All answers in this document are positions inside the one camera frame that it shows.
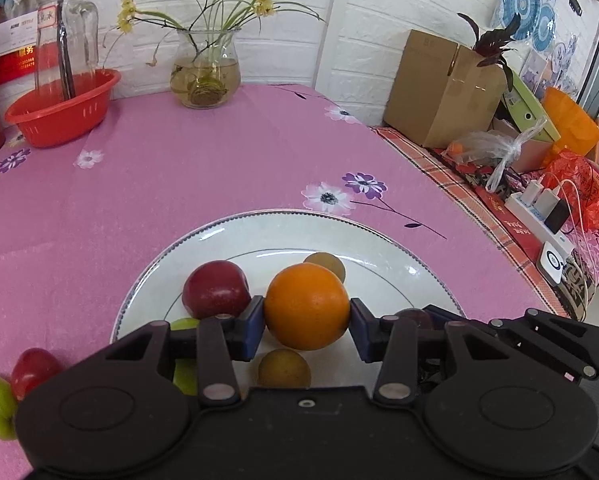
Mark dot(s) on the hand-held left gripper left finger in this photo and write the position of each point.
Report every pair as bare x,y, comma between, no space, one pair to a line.
254,330

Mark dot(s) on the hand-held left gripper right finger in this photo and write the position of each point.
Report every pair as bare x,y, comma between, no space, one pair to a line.
362,335

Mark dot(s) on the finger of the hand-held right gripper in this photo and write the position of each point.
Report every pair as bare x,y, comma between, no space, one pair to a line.
459,315
569,345

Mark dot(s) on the dark plum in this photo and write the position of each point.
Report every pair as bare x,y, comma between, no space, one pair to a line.
417,316

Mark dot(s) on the brown kiwi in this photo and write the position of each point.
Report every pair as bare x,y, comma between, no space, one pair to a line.
329,264
284,367

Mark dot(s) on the red apple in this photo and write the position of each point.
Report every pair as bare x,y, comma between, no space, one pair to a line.
31,370
214,290

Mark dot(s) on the orange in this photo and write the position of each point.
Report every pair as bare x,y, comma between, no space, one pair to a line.
307,305

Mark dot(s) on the small green apple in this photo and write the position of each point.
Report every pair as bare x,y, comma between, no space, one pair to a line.
185,377

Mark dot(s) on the white plate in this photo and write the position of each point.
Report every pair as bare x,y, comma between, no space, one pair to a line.
279,235

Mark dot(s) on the white square device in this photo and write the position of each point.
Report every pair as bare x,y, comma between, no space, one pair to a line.
554,260

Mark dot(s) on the white power strip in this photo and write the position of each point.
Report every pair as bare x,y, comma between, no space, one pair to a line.
522,210

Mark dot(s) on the plaid blanket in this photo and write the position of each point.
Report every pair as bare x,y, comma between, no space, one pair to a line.
459,185

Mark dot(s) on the black charger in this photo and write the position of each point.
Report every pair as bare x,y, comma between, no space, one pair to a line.
557,215

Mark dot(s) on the white charger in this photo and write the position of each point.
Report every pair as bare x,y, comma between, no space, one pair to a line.
532,194
547,202

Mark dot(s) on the pink floral tablecloth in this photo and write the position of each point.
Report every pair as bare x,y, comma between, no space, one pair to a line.
179,185

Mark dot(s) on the red plastic bag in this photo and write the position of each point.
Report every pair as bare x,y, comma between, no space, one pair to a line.
579,180

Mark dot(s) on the clear plastic bag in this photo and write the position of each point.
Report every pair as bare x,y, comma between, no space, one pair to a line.
484,147

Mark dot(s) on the pink box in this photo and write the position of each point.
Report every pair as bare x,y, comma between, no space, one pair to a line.
532,155

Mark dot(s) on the green box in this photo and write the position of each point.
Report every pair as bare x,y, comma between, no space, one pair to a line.
529,110

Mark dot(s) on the cardboard box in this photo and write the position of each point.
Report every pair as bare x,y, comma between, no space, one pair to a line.
429,95

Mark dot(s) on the orange bag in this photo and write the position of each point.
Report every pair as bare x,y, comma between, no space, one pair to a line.
572,120

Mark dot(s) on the glass vase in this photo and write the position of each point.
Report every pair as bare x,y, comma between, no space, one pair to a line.
204,80

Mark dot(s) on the white picture card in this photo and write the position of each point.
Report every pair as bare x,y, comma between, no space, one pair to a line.
534,67

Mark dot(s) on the purple leaf plant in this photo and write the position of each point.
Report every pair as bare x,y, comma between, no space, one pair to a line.
494,42

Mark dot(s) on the red plastic basket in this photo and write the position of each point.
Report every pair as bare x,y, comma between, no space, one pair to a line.
54,120

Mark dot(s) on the dark metal utensil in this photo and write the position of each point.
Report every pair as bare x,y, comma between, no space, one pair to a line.
66,70

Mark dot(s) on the glass jug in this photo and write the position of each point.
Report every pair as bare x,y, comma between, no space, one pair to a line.
84,35

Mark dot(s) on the green flowering plant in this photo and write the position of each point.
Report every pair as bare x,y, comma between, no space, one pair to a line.
125,12

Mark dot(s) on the medium blue round wall decoration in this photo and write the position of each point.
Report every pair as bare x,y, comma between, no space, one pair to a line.
544,27

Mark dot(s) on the black wall bracket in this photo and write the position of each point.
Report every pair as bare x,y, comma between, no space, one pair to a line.
573,0

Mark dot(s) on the bedding wall poster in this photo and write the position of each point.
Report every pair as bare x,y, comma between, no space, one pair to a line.
14,35

